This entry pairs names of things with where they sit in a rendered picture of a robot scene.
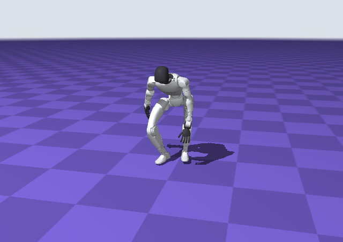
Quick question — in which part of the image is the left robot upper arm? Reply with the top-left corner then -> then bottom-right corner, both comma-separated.
177,76 -> 193,107

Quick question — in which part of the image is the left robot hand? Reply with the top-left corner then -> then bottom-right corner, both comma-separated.
178,122 -> 191,143

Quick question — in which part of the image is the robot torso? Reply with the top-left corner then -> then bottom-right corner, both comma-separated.
155,73 -> 183,107

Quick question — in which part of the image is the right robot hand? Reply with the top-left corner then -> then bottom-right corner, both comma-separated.
144,106 -> 150,119

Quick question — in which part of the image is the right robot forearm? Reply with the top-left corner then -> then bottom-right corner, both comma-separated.
144,90 -> 152,108

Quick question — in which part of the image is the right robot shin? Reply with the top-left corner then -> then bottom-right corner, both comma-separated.
147,132 -> 167,155

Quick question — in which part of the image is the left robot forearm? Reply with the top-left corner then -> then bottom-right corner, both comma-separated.
185,100 -> 193,127

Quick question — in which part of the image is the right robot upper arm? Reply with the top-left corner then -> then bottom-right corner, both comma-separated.
147,76 -> 155,97

